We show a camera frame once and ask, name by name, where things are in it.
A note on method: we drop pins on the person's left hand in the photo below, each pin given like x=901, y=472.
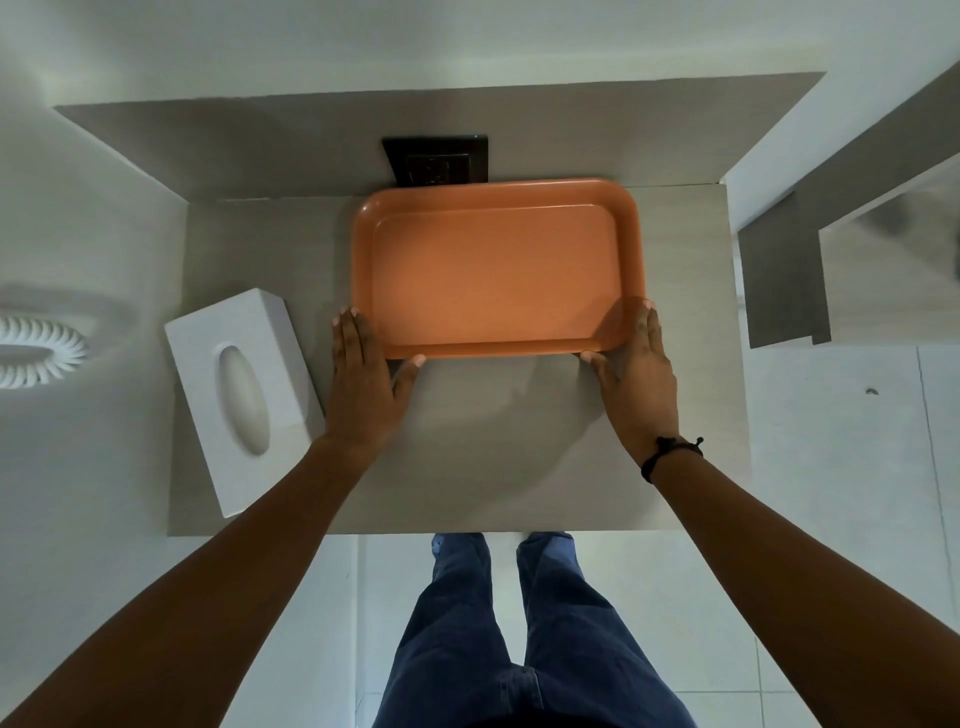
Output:
x=361, y=405

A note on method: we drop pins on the orange plastic tray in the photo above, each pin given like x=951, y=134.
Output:
x=495, y=277

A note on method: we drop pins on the person's left thumb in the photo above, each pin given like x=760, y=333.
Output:
x=409, y=373

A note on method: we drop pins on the black wall socket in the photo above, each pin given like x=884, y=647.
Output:
x=439, y=161

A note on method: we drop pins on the person's blue jeans legs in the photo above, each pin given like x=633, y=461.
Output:
x=525, y=645

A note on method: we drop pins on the person's right thumb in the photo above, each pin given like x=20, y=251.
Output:
x=596, y=367

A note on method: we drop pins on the white tissue box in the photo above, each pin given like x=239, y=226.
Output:
x=240, y=397

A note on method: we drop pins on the person's right forearm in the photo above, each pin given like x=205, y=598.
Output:
x=795, y=592

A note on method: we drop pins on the person's left forearm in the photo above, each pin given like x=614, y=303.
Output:
x=195, y=600

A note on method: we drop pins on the person's right hand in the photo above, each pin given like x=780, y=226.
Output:
x=641, y=397

